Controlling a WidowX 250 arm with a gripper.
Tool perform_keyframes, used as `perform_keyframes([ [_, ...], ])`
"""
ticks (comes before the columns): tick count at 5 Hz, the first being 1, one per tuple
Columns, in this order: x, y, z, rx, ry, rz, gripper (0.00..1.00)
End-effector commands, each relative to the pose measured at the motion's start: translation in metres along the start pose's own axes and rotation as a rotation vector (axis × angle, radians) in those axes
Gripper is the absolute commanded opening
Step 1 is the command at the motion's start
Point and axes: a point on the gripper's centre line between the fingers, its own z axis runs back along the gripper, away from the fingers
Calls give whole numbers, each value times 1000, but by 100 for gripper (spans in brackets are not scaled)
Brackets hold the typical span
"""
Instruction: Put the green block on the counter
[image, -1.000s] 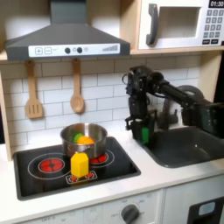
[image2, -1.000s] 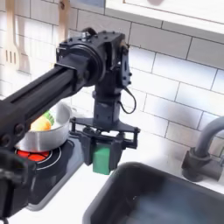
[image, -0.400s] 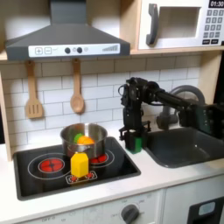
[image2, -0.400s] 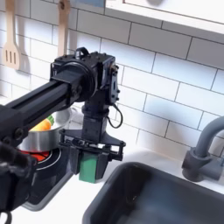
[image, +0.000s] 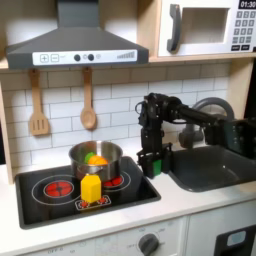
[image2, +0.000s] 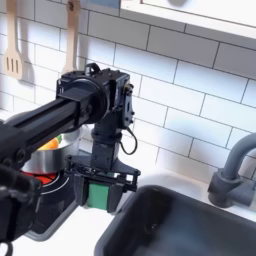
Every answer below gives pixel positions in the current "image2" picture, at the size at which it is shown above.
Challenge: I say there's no green toy block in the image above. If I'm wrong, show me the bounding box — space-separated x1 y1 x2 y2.
86 182 111 211

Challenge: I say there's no black stove top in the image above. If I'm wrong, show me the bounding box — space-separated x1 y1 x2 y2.
23 149 81 243

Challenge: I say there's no red stove burner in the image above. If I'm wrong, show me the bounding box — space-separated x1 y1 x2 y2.
22 171 58 185

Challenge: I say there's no steel pot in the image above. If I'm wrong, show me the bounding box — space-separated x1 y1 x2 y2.
19 128 83 175

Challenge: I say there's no orange toy carrot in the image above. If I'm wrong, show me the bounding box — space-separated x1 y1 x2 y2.
37 134 63 152

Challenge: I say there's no dark grey sink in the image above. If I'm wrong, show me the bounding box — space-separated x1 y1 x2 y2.
93 184 256 256

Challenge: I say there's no dark grey tap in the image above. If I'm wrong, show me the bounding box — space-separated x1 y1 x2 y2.
207 133 256 209

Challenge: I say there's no wooden spoon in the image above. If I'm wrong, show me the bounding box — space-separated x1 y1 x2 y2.
61 0 82 75

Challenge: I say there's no slotted wooden spatula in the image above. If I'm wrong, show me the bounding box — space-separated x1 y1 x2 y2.
2 0 24 80

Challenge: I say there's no wooden window ledge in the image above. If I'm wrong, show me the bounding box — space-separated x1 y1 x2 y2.
119 0 256 40

